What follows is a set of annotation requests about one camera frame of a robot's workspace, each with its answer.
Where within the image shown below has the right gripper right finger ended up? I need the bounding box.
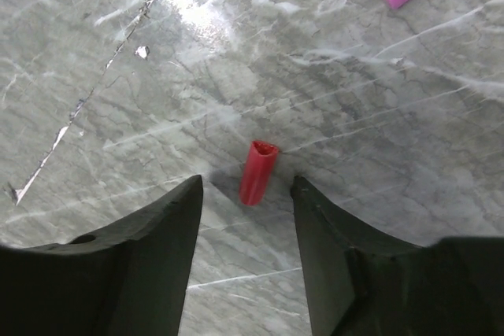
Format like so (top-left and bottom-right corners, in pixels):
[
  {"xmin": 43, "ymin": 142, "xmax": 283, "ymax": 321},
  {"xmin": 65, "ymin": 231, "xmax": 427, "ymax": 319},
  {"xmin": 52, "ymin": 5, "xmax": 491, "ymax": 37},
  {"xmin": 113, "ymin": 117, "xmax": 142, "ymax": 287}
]
[{"xmin": 291, "ymin": 176, "xmax": 503, "ymax": 335}]

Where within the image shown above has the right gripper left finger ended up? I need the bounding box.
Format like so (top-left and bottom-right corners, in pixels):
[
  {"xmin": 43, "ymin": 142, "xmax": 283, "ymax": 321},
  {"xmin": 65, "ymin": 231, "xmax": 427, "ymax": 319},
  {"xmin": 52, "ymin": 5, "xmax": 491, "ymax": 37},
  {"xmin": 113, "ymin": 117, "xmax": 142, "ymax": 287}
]
[{"xmin": 1, "ymin": 175, "xmax": 203, "ymax": 335}]

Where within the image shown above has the red pen cap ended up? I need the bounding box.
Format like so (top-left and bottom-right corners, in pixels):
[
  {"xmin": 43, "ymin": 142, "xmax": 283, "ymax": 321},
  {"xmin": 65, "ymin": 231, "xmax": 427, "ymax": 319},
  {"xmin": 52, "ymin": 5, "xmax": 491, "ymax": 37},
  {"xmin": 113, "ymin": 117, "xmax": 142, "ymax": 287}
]
[{"xmin": 239, "ymin": 140, "xmax": 280, "ymax": 206}]

